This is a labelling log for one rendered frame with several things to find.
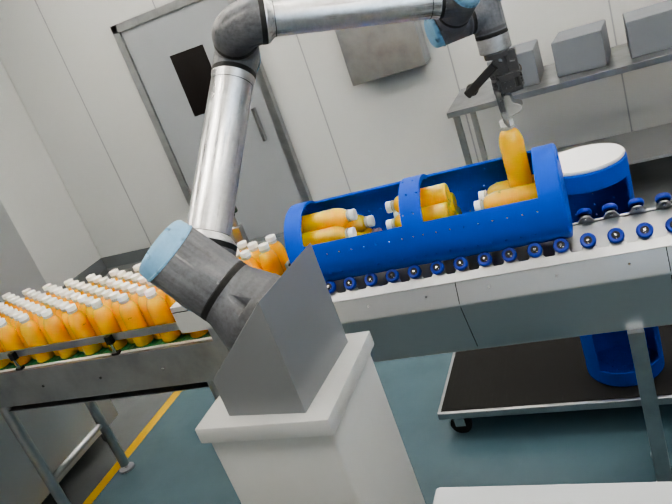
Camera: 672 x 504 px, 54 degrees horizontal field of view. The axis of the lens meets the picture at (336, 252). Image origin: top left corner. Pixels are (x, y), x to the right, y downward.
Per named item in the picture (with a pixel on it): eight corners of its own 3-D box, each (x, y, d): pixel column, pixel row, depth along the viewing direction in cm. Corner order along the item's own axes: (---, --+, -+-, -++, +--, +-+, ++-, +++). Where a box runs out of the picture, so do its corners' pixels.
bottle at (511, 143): (521, 189, 193) (506, 130, 187) (504, 187, 199) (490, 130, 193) (538, 180, 196) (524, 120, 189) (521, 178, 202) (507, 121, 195)
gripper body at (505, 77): (524, 91, 182) (513, 48, 178) (493, 100, 185) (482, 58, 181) (525, 85, 189) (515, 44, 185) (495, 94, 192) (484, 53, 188)
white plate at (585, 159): (526, 168, 239) (526, 171, 240) (576, 178, 214) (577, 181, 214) (586, 140, 245) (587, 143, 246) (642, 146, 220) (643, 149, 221)
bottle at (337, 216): (308, 230, 229) (356, 219, 222) (302, 240, 224) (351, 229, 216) (300, 213, 227) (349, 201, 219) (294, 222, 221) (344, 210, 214)
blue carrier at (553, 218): (574, 250, 185) (553, 154, 178) (301, 298, 219) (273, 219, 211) (573, 219, 210) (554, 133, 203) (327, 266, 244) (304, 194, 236)
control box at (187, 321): (232, 325, 208) (220, 297, 204) (181, 334, 215) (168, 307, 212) (245, 309, 216) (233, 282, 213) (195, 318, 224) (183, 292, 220)
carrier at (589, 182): (572, 367, 270) (623, 397, 244) (525, 171, 240) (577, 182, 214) (626, 337, 276) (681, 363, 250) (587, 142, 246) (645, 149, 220)
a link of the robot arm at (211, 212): (157, 303, 149) (208, 8, 164) (170, 312, 166) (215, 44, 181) (224, 312, 150) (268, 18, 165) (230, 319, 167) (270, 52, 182)
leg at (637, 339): (676, 490, 218) (646, 332, 196) (657, 491, 220) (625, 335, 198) (673, 478, 222) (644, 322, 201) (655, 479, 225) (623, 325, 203)
